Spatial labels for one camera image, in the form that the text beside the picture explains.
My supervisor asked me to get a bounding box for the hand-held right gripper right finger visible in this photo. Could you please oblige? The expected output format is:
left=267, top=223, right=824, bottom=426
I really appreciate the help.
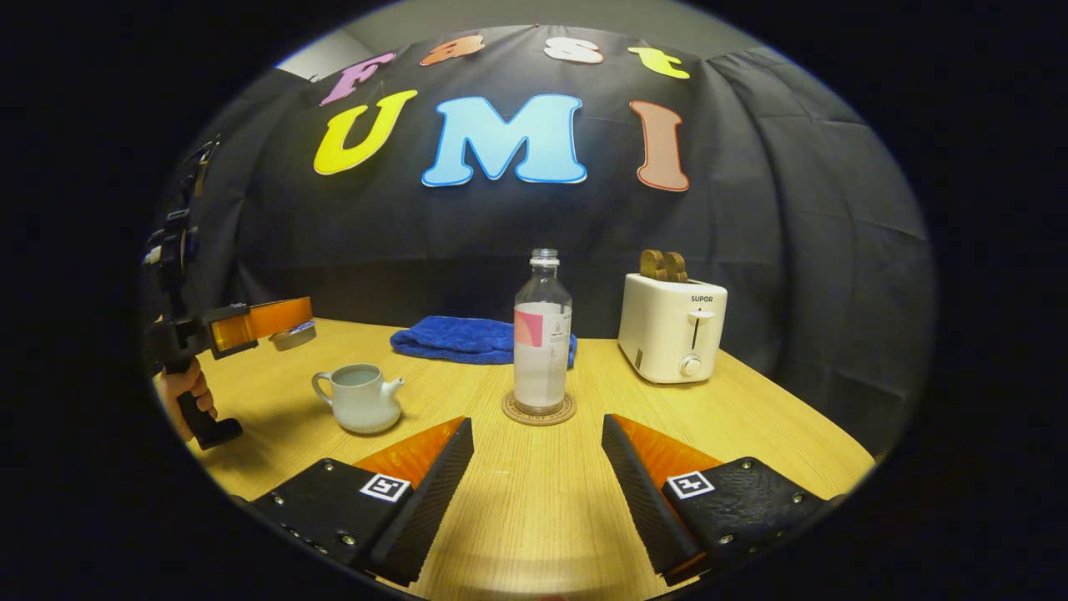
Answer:
left=602, top=413, right=844, bottom=587

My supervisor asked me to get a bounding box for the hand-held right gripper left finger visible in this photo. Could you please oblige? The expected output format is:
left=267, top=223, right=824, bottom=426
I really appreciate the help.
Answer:
left=250, top=416, right=475, bottom=587

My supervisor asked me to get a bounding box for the white ceramic teacup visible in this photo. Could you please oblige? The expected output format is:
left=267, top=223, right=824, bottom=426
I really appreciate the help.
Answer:
left=311, top=363, right=407, bottom=435

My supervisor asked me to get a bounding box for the round woven coaster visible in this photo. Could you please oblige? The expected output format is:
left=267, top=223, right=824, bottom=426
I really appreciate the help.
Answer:
left=501, top=390, right=577, bottom=427

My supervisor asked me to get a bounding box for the clear plastic water bottle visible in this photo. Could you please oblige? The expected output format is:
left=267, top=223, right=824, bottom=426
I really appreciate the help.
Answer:
left=512, top=248, right=574, bottom=416

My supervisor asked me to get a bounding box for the blue towel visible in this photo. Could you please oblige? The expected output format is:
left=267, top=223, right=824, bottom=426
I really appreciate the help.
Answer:
left=390, top=316, right=578, bottom=368

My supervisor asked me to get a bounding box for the white toaster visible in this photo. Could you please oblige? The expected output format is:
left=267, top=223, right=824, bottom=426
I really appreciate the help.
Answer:
left=618, top=272, right=728, bottom=385

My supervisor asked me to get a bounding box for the black backdrop cloth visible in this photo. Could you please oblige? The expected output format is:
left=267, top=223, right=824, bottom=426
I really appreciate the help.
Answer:
left=154, top=25, right=935, bottom=452

